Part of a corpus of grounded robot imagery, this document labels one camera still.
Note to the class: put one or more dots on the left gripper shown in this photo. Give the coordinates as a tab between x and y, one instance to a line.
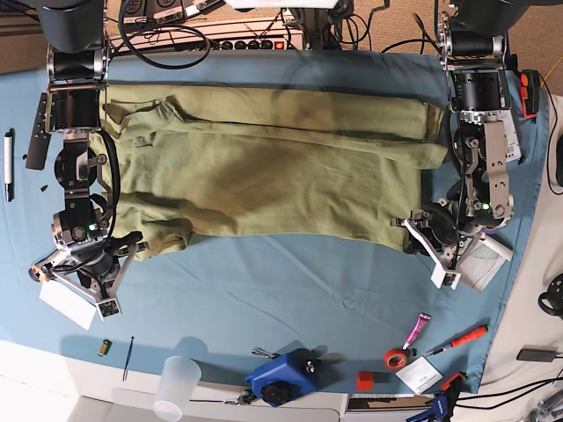
436	232

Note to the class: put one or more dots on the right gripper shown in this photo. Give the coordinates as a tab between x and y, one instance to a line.
100	277

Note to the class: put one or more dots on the olive green t-shirt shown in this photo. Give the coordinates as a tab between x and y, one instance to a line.
236	161

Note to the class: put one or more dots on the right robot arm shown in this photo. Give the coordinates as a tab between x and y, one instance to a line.
87	167

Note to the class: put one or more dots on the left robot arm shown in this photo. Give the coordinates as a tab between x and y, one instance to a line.
473	46

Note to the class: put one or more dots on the white paper card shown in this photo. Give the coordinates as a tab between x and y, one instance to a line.
69	303

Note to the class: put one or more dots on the orange grey utility knife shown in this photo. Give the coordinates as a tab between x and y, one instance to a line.
43	270

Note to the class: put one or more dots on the small green battery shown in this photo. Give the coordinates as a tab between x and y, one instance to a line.
104	347

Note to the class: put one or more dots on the pink glue tube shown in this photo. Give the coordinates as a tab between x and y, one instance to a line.
421	322

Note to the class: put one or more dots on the rolled printed paper sheet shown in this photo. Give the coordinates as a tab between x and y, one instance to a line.
481	260

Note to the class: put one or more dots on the light blue table cloth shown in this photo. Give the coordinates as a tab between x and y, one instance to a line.
222	296

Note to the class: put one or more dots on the black tweezers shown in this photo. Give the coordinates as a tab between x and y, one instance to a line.
127	360

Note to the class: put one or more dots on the red tape roll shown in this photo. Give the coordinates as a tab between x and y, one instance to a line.
395	359

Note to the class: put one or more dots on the translucent plastic cup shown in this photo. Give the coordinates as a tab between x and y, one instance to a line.
178	381

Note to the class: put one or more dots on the white square paper note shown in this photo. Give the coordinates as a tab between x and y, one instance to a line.
419	376

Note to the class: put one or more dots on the clear plastic package box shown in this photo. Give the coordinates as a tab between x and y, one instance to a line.
513	151

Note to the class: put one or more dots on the red cube block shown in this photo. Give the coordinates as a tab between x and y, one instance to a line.
365	380

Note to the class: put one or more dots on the blue orange spring clamp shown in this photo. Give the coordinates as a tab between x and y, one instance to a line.
442	406

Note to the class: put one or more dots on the black and white marker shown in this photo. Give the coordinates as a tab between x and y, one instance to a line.
8	164

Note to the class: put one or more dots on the black power adapter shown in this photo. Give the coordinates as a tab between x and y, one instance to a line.
537	355

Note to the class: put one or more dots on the blue plastic clamp device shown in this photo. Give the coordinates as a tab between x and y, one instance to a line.
285	377

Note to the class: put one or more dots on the orange black clamp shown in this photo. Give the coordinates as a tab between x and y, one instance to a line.
530	92

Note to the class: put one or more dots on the black power strip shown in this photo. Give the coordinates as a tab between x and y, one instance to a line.
255	44

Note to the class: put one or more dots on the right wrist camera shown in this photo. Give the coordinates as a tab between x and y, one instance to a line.
108	307

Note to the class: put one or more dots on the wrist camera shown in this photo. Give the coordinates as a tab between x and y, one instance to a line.
108	307
443	277

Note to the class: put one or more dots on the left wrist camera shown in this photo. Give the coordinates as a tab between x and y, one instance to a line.
443	277

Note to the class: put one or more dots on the orange handled screwdriver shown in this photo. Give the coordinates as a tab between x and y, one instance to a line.
476	333

